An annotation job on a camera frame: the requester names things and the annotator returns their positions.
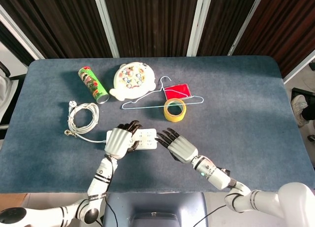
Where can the white power strip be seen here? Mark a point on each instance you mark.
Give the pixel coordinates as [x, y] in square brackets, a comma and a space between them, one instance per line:
[147, 138]

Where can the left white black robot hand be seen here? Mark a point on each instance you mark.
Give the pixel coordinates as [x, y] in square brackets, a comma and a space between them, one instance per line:
[118, 143]

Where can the golden twist tie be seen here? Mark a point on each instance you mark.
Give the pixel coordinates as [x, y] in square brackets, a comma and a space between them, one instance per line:
[70, 133]

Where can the white round fishing toy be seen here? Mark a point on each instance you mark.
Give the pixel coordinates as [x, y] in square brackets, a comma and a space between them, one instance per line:
[133, 90]

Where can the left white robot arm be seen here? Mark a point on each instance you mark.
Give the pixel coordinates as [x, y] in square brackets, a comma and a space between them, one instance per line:
[101, 177]

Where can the red flat pouch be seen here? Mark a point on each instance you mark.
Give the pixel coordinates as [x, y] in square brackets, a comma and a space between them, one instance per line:
[177, 91]

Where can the white metal screen post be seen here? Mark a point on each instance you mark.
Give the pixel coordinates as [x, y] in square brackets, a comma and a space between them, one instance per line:
[22, 35]
[242, 25]
[195, 25]
[300, 65]
[107, 25]

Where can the green printed chips can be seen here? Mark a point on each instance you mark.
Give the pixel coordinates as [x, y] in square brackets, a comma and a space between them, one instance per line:
[92, 85]

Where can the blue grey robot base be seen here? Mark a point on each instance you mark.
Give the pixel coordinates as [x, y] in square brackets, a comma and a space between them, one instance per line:
[152, 207]

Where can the dark brown slatted screen panel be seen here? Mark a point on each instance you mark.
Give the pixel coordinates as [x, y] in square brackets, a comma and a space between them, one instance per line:
[152, 20]
[219, 20]
[283, 22]
[56, 20]

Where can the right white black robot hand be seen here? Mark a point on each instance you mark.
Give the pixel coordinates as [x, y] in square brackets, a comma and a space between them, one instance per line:
[180, 147]

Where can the blue table cloth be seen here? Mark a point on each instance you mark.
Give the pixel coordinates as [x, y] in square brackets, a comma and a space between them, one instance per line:
[197, 128]

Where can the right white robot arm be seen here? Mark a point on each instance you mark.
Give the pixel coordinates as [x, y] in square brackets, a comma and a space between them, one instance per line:
[216, 177]

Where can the white sneaker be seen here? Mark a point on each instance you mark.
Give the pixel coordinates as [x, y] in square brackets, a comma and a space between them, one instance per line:
[299, 108]

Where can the yellow packing tape roll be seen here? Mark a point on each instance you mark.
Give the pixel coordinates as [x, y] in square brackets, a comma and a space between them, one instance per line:
[175, 118]

